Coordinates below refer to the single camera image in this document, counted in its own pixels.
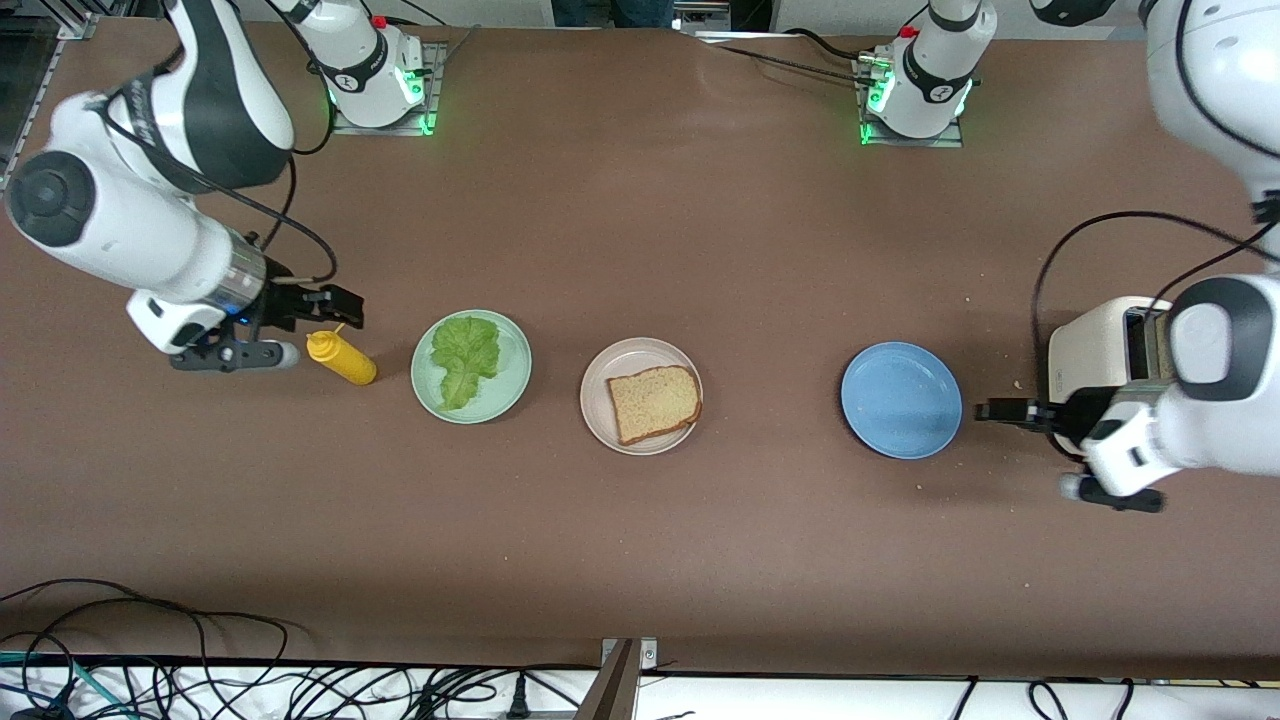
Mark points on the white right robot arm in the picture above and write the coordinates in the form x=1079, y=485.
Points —
x=130, y=230

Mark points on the grey metal bracket beam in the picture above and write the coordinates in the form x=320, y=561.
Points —
x=615, y=690

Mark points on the beige plate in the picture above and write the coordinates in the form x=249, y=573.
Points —
x=595, y=400

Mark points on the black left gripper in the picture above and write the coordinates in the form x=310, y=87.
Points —
x=1063, y=416

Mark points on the blue plate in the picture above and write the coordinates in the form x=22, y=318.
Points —
x=900, y=400

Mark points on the black power plug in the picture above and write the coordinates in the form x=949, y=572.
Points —
x=518, y=700

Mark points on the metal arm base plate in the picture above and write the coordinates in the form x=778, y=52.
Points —
x=915, y=142
x=436, y=90

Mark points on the aluminium frame profile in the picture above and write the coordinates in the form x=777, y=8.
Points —
x=80, y=25

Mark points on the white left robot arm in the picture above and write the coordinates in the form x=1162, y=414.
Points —
x=1220, y=340

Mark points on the yellow mustard squeeze bottle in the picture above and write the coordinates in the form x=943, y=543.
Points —
x=350, y=365

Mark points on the person legs in jeans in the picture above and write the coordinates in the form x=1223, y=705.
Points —
x=610, y=12

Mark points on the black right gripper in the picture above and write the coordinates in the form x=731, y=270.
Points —
x=287, y=306

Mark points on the mint green plate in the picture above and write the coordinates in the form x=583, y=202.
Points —
x=510, y=395

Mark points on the white toaster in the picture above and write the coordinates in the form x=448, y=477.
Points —
x=1085, y=350

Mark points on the grey metal equipment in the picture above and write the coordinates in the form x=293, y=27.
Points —
x=700, y=15

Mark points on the green lettuce leaf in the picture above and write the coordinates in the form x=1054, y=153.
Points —
x=462, y=350

